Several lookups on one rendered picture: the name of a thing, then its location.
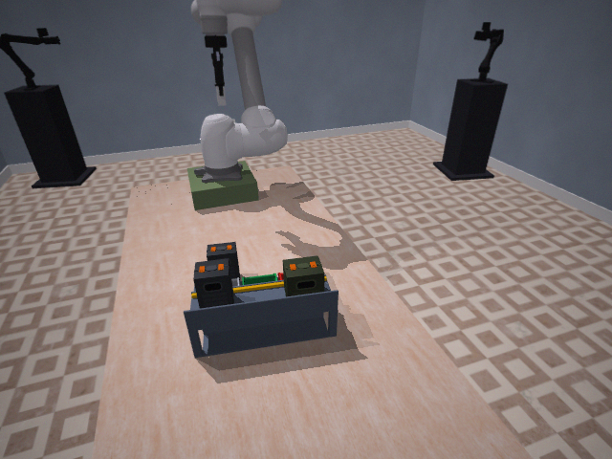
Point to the green open bin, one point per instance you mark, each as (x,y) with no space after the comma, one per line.
(259,279)

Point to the yellow flat bar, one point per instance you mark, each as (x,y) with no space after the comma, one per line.
(256,287)

